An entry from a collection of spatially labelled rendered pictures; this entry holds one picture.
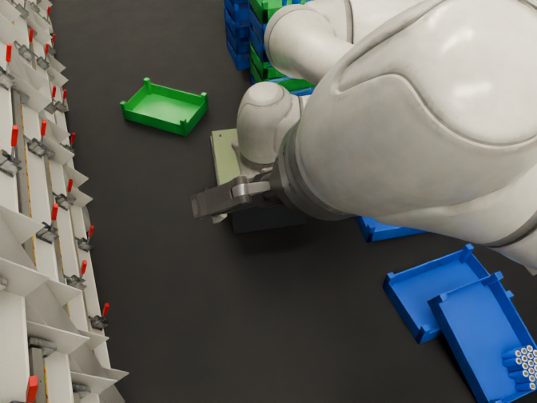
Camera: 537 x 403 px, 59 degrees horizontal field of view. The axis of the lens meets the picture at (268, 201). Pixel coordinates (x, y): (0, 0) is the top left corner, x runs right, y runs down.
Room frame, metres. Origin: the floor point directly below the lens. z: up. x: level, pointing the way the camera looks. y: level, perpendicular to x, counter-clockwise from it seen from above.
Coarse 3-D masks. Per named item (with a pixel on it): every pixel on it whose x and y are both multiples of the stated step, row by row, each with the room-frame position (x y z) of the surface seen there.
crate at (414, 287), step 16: (448, 256) 0.84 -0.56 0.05; (464, 256) 0.85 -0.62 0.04; (400, 272) 0.78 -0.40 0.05; (416, 272) 0.80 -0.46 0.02; (432, 272) 0.82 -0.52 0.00; (448, 272) 0.82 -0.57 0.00; (464, 272) 0.82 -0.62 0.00; (480, 272) 0.80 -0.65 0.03; (384, 288) 0.75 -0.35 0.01; (400, 288) 0.76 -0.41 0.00; (416, 288) 0.76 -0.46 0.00; (432, 288) 0.76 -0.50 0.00; (448, 288) 0.76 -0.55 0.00; (400, 304) 0.68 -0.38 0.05; (416, 304) 0.70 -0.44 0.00; (416, 320) 0.65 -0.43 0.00; (432, 320) 0.65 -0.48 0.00; (416, 336) 0.59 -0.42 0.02; (432, 336) 0.59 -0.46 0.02
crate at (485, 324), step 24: (480, 288) 0.71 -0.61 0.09; (432, 312) 0.63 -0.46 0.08; (456, 312) 0.64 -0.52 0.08; (480, 312) 0.64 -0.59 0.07; (504, 312) 0.64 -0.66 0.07; (456, 336) 0.55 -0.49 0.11; (480, 336) 0.58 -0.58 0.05; (504, 336) 0.58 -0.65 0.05; (528, 336) 0.56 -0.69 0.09; (456, 360) 0.52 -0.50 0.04; (480, 360) 0.52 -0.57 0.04; (480, 384) 0.44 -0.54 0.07; (504, 384) 0.46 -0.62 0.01
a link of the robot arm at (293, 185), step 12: (288, 132) 0.28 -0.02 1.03; (288, 144) 0.26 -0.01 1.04; (288, 156) 0.25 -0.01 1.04; (288, 168) 0.25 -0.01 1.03; (288, 180) 0.25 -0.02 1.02; (300, 180) 0.23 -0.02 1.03; (288, 192) 0.25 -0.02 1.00; (300, 192) 0.23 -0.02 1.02; (300, 204) 0.24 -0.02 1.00; (312, 204) 0.23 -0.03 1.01; (324, 204) 0.22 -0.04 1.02; (312, 216) 0.24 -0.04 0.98; (324, 216) 0.23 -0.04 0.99; (336, 216) 0.23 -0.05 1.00; (348, 216) 0.22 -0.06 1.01
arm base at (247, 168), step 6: (234, 144) 1.16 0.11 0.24; (234, 150) 1.15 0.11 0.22; (240, 156) 1.08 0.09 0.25; (240, 162) 1.07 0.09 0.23; (246, 162) 1.05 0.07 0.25; (252, 162) 1.04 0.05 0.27; (240, 168) 1.06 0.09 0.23; (246, 168) 1.05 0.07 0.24; (252, 168) 1.04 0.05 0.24; (258, 168) 1.03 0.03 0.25; (264, 168) 1.03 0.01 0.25; (270, 168) 1.03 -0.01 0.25; (240, 174) 1.03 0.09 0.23; (246, 174) 1.03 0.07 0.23; (252, 174) 1.03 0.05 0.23; (252, 180) 1.02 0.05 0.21
